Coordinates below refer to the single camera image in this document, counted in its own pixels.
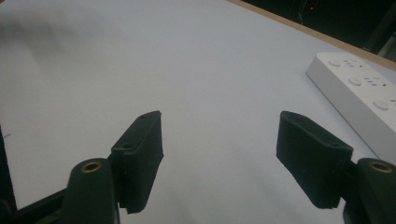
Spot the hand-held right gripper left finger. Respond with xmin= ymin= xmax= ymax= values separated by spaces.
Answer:
xmin=107 ymin=110 xmax=164 ymax=215

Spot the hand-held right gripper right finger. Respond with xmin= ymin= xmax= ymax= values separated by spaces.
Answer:
xmin=276 ymin=110 xmax=355 ymax=210

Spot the white power strip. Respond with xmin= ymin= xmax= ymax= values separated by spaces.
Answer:
xmin=305 ymin=51 xmax=396 ymax=166

